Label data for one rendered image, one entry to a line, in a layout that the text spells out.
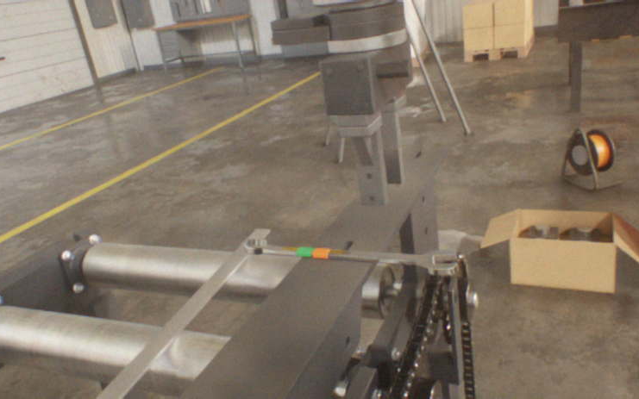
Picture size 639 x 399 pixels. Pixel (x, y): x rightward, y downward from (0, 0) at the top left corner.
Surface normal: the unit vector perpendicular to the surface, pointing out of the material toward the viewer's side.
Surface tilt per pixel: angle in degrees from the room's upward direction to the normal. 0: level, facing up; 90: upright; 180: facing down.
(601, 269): 90
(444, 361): 0
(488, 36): 90
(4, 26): 90
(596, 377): 0
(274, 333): 0
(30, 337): 48
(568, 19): 90
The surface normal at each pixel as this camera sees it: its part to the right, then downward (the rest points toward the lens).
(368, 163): -0.27, 0.80
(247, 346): -0.14, -0.92
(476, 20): -0.40, 0.40
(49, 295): 0.91, 0.03
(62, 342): -0.40, -0.33
